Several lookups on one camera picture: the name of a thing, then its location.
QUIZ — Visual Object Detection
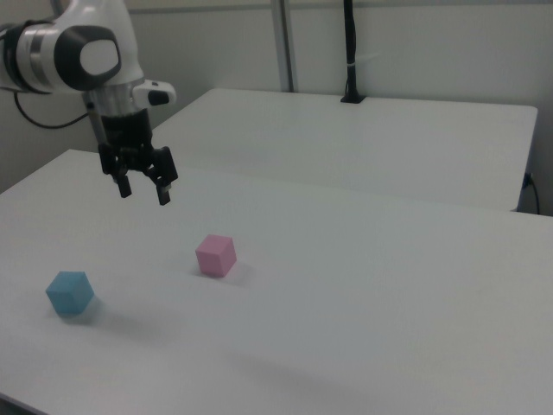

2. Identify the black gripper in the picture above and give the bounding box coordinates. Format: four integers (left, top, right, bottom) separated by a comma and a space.
98, 109, 180, 207

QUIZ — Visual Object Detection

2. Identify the blue cube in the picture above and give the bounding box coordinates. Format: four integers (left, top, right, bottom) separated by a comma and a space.
45, 270, 96, 318

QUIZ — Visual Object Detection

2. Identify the pink cube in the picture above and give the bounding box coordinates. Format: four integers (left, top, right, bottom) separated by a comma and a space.
194, 233, 238, 278

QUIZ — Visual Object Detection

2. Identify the black cable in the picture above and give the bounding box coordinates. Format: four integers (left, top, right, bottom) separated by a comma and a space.
13, 91, 91, 130

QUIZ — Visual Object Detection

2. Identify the aluminium profile post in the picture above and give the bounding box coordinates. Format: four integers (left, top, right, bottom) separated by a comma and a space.
270, 0, 301, 93

